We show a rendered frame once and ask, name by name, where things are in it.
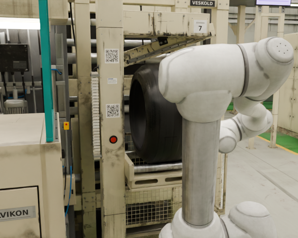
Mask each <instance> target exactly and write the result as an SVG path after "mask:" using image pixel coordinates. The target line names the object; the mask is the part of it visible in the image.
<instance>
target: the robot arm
mask: <svg viewBox="0 0 298 238"><path fill-rule="evenodd" d="M293 64H294V51H293V48H292V46H291V44H290V43H289V42H288V41H286V40H284V39H283V38H280V37H269V38H265V39H262V40H260V41H259V42H251V43H242V44H223V43H221V44H207V45H199V46H193V47H188V48H184V49H181V50H178V51H175V52H173V53H171V54H169V55H167V56H166V57H165V58H164V59H163V60H162V61H161V62H160V65H159V71H158V86H159V91H160V93H161V94H162V95H163V97H164V98H165V99H166V100H168V101H169V102H172V103H176V106H177V109H178V111H179V113H180V114H181V116H182V117H183V128H182V207H181V208H180V209H179V210H178V211H177V212H176V213H175V215H174V218H173V220H172V222H171V223H168V224H167V225H165V226H164V227H163V229H162V230H161V232H160V234H159V238H277V231H276V226H275V223H274V220H273V218H272V217H271V215H270V213H269V212H268V210H267V209H266V208H265V207H264V206H263V205H262V204H260V203H257V202H251V201H245V202H241V203H239V204H236V205H235V206H234V207H233V208H231V209H230V211H229V214H227V215H225V216H223V217H221V218H219V216H218V215H217V214H216V212H214V202H215V190H216V177H217V165H218V153H230V152H232V151H233V150H234V149H235V147H236V145H237V142H239V141H242V140H246V139H249V138H252V137H255V136H257V135H259V134H261V133H263V132H265V131H267V130H268V129H269V128H270V127H271V126H272V124H273V116H272V114H271V113H270V112H269V111H268V110H267V109H266V108H265V107H264V106H263V105H262V104H260V103H261V102H263V101H264V100H266V99H268V98H269V97H270V96H271V95H273V94H274V93H276V92H277V91H278V90H279V89H280V88H281V87H282V85H283V84H284V83H285V82H286V80H287V79H288V77H289V75H290V74H291V71H292V68H293ZM232 98H234V100H233V104H234V107H235V109H236V111H237V112H238V114H237V115H236V116H234V117H232V118H230V119H227V120H223V121H221V117H222V116H223V115H224V114H225V112H226V110H227V108H228V106H229V104H230V102H231V100H232Z"/></svg>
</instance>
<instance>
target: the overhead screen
mask: <svg viewBox="0 0 298 238"><path fill-rule="evenodd" d="M254 5H255V6H280V7H290V6H291V0H254Z"/></svg>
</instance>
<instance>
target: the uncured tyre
mask: <svg viewBox="0 0 298 238"><path fill-rule="evenodd" d="M159 65H160V64H146V65H142V66H141V67H140V68H139V69H138V70H137V71H136V72H135V73H134V75H133V77H132V80H131V86H130V94H129V120H130V129H131V137H132V142H133V145H134V148H135V151H136V153H137V155H138V156H139V157H140V158H142V159H143V160H144V161H145V162H147V163H161V162H175V161H182V128H183V117H182V116H181V114H180V113H179V111H178V109H177V106H176V103H172V102H169V101H168V100H166V99H165V98H164V97H163V95H162V94H161V93H160V91H159V86H158V71H159ZM172 136H175V137H172ZM164 137H168V138H164Z"/></svg>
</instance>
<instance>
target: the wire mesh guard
mask: <svg viewBox="0 0 298 238"><path fill-rule="evenodd" d="M125 136H131V132H130V133H125ZM130 143H131V141H130ZM130 147H131V146H130ZM224 155H225V158H224V173H223V174H224V177H223V178H224V181H223V195H222V196H223V199H222V200H223V205H222V209H223V212H222V213H219V212H217V213H216V214H217V215H224V214H225V206H226V184H227V162H228V154H227V153H225V154H224ZM220 156H221V154H220ZM220 160H221V158H220ZM139 162H140V161H139ZM143 162H144V161H143ZM220 163H221V162H220ZM220 167H221V166H220ZM220 171H221V170H220ZM220 175H221V173H220ZM216 182H217V181H216ZM219 182H220V181H219ZM216 186H217V185H216ZM219 186H220V185H219ZM179 190H180V189H179ZM171 191H172V190H171ZM175 191H176V189H175ZM167 192H168V190H167ZM155 193H156V192H155ZM159 193H160V191H159ZM219 193H220V192H219ZM147 194H148V193H147ZM151 194H152V192H151ZM179 194H180V193H179ZM135 195H136V194H135ZM139 195H140V194H139ZM143 195H144V193H143ZM167 195H168V194H167ZM171 195H172V194H171ZM175 195H176V193H175ZM127 196H128V195H127ZM159 196H160V195H159ZM163 196H164V195H163ZM151 197H152V196H151ZM155 197H156V196H155ZM215 197H216V196H215ZM219 197H220V196H219ZM143 198H144V197H143ZM147 198H148V197H147ZM175 198H176V197H175ZM179 198H180V197H179ZM135 199H136V198H135ZM139 199H140V197H139ZM167 199H168V198H167ZM171 199H172V197H171ZM127 200H128V199H127ZM159 200H160V199H159ZM163 200H164V198H163ZM219 200H220V199H219ZM147 201H148V200H147ZM151 201H152V200H151ZM215 201H216V200H215ZM143 202H144V201H143ZM175 202H176V201H175ZM135 203H136V202H135ZM139 203H140V201H139ZM171 203H172V201H171ZM127 204H128V203H127ZM131 204H132V202H131ZM156 204H157V203H156ZM159 204H160V203H159ZM163 204H164V202H163ZM218 204H219V203H218ZM148 205H149V204H148ZM148 205H147V206H148ZM151 205H152V204H151ZM179 205H180V204H179ZM215 205H216V203H215ZM175 206H176V204H175ZM135 207H136V206H135ZM139 207H140V205H139ZM167 207H168V206H167ZM127 208H128V207H127ZM131 208H132V206H131ZM156 208H157V207H155V209H156ZM159 208H160V207H159ZM163 208H164V206H163ZM218 208H219V206H218ZM151 209H152V208H151ZM147 210H148V208H147ZM135 211H136V210H135ZM139 211H140V209H139ZM163 211H164V210H163ZM218 211H219V210H218ZM127 212H128V211H127ZM131 212H132V210H131ZM155 212H157V211H155ZM159 212H160V211H159ZM147 213H149V212H147ZM151 213H152V212H151ZM135 214H136V213H135ZM139 214H140V213H139ZM170 214H172V213H170ZM174 214H175V213H174ZM131 215H132V214H131ZM163 215H164V214H163ZM127 216H128V214H127ZM155 216H156V215H155ZM159 216H160V214H159ZM147 217H149V216H147ZM151 217H152V215H151ZM139 218H140V217H139ZM167 218H168V217H167ZM170 218H171V217H170ZM127 220H128V219H127ZM131 220H132V218H131ZM155 220H156V219H155ZM172 220H173V219H172V218H171V219H167V220H164V218H163V220H160V218H159V221H152V219H151V221H150V222H144V223H136V222H135V223H136V224H129V225H128V222H127V225H126V228H132V227H139V226H146V225H153V224H160V223H167V222H172ZM147 221H149V220H147ZM131 223H132V222H131Z"/></svg>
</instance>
